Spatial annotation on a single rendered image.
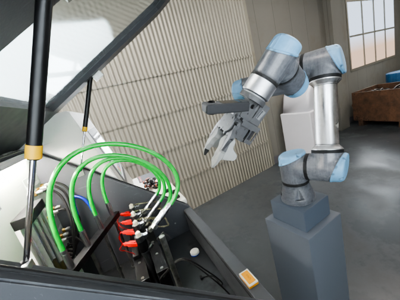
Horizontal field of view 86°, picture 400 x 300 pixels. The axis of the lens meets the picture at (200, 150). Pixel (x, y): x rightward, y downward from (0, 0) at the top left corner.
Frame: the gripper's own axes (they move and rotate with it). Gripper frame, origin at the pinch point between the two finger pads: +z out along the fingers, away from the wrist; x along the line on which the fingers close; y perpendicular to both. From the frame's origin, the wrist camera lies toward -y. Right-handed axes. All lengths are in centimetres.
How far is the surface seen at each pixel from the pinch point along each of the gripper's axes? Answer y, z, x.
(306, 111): 212, -66, 214
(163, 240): -2.7, 23.4, -8.7
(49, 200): -31.6, 30.7, 3.8
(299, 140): 239, -25, 216
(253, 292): 22.4, 23.1, -20.1
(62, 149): -38, 35, 40
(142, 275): 1.3, 44.3, -2.6
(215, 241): 23.3, 29.7, 3.6
